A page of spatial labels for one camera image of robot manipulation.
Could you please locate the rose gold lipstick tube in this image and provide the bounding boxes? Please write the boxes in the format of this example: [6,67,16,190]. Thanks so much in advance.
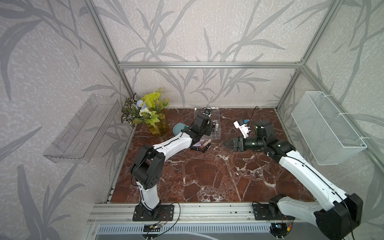
[201,139,212,149]

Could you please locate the black lipstick tube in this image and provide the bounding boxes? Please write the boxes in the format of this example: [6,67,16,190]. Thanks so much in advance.
[190,147,210,153]

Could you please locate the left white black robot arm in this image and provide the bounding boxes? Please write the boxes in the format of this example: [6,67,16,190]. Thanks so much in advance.
[130,107,213,216]

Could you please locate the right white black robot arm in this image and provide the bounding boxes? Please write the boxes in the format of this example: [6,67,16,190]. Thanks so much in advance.
[225,120,364,240]

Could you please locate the clear acrylic lipstick organizer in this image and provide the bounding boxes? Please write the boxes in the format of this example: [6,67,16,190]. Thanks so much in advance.
[202,107,222,141]

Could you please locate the teal toy shovel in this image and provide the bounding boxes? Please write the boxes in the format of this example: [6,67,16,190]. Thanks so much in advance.
[173,123,188,136]

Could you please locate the artificial flowers in yellow vase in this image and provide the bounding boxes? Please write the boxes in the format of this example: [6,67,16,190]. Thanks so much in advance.
[121,88,170,137]

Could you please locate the right electronics board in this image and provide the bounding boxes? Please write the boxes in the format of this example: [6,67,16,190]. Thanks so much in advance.
[269,223,292,240]

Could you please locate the electronics board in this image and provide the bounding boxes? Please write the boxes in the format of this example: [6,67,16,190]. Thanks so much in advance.
[269,223,292,240]
[143,225,162,233]

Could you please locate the left electronics board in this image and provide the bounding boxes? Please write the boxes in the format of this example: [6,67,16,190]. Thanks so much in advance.
[143,225,162,233]

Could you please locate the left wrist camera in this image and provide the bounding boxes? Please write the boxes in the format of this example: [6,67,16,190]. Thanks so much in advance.
[204,107,213,116]

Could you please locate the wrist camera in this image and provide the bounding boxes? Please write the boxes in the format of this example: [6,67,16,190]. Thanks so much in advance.
[234,119,251,139]
[204,107,213,116]

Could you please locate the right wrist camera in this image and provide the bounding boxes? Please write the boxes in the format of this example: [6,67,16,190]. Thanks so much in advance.
[234,119,251,139]

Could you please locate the white wire mesh basket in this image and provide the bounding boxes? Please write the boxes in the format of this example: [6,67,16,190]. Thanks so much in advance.
[292,91,367,166]

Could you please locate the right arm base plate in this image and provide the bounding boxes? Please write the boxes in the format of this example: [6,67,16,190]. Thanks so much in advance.
[252,195,296,221]

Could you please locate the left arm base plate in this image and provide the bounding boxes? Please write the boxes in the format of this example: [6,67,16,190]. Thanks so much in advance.
[133,204,175,222]

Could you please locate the clear plastic wall shelf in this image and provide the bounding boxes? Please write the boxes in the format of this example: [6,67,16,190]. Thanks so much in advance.
[43,94,120,164]

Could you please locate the aluminium front rail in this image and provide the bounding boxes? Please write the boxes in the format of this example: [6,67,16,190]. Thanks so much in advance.
[87,198,322,225]

